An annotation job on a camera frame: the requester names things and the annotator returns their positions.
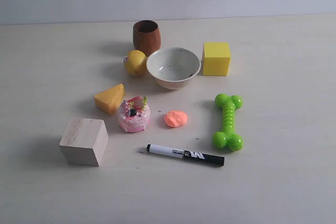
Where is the orange putty blob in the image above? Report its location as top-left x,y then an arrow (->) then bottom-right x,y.
164,110 -> 188,127

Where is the white ceramic bowl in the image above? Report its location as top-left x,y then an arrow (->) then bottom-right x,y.
146,47 -> 201,90

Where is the pink toy cake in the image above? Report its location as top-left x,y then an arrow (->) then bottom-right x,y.
117,96 -> 151,133

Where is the yellow lemon with sticker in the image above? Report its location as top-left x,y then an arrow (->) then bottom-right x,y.
123,50 -> 147,77

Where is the orange cheese wedge toy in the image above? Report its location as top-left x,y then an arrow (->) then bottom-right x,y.
94,84 -> 125,115

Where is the yellow foam cube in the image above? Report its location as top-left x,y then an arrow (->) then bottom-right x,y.
202,42 -> 231,76

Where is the brown wooden cup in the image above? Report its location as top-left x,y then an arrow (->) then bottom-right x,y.
132,20 -> 161,56

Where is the green bone dog toy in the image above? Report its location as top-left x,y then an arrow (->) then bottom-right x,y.
212,93 -> 244,152

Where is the black and white marker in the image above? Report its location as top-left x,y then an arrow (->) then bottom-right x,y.
146,144 -> 225,167

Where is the light wooden cube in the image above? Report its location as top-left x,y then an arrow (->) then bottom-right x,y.
59,118 -> 109,167

